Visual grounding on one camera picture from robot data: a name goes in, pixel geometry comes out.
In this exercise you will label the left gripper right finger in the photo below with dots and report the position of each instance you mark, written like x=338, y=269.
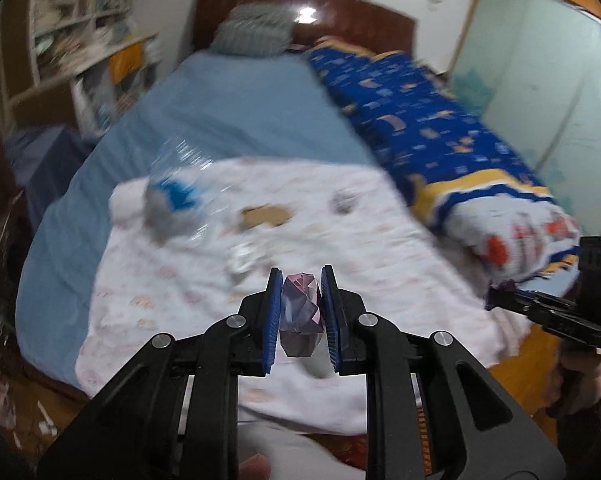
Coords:
x=329, y=297

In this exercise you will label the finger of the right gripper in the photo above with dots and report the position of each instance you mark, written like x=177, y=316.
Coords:
x=550, y=312

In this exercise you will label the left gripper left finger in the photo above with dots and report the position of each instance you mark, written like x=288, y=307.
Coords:
x=270, y=317

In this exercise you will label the pink paper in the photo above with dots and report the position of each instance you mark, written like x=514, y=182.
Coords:
x=301, y=325

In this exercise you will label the white tissue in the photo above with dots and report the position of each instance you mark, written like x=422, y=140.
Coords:
x=243, y=258

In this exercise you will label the round cardboard piece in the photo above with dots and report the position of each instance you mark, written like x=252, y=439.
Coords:
x=271, y=215

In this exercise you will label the small white paper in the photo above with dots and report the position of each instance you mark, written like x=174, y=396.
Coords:
x=344, y=202

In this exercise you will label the purple wrapper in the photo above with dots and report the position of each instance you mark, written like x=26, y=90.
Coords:
x=502, y=295

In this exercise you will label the person right hand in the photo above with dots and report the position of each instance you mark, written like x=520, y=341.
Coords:
x=574, y=382

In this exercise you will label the blue star moon quilt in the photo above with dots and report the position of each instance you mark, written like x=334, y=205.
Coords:
x=459, y=179

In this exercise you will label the crushed clear plastic bottle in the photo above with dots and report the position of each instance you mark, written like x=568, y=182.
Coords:
x=184, y=198

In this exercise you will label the blue bed sheet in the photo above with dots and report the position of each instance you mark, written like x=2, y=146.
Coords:
x=212, y=107

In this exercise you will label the glass sliding door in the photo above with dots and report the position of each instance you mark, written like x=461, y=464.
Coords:
x=531, y=69

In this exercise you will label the dark blue cloth heap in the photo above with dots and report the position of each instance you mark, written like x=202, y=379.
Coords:
x=44, y=161

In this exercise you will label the grey plaid pillow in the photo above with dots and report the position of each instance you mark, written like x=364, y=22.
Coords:
x=256, y=30

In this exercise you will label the dark wooden headboard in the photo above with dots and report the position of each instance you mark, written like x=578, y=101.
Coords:
x=359, y=22

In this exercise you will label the wooden bookshelf with books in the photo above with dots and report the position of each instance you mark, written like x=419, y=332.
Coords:
x=81, y=63

